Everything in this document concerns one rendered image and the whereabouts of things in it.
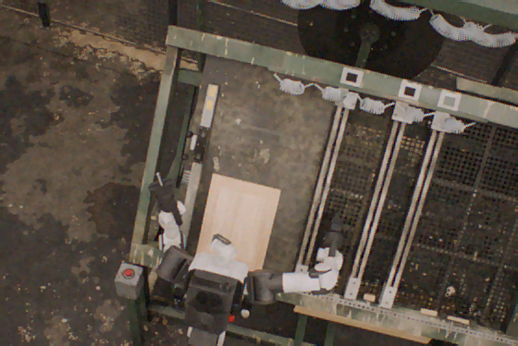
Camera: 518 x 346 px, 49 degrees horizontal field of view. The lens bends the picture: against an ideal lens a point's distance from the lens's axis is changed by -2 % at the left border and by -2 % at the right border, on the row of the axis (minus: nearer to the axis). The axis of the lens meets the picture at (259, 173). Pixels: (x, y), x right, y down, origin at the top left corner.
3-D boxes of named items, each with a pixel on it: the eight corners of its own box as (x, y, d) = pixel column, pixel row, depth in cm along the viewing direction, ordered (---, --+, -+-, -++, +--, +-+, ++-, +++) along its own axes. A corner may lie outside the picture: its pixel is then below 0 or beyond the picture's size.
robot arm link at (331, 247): (339, 249, 297) (335, 268, 291) (318, 243, 298) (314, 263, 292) (344, 239, 288) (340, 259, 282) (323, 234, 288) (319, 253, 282)
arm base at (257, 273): (278, 299, 271) (274, 305, 260) (252, 300, 274) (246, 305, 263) (276, 267, 271) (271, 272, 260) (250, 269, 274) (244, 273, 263)
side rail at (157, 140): (137, 236, 328) (131, 242, 318) (172, 44, 303) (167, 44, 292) (147, 239, 328) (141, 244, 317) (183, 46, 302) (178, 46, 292)
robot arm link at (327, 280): (337, 255, 278) (338, 271, 259) (338, 275, 280) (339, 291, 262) (314, 256, 279) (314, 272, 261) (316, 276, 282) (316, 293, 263)
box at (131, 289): (117, 296, 314) (114, 280, 300) (124, 278, 321) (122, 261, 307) (137, 302, 313) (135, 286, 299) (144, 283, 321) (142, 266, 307)
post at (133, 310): (132, 345, 373) (124, 292, 315) (136, 337, 377) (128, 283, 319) (141, 347, 373) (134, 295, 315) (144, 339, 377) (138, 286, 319)
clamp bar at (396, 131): (339, 290, 316) (341, 310, 293) (399, 80, 288) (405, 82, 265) (357, 295, 315) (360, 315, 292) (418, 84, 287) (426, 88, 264)
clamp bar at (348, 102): (289, 278, 317) (286, 296, 294) (342, 66, 290) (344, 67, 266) (306, 282, 317) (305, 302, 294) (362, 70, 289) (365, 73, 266)
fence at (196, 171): (177, 250, 321) (175, 253, 317) (210, 83, 299) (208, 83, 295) (185, 253, 321) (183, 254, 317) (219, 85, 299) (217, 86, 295)
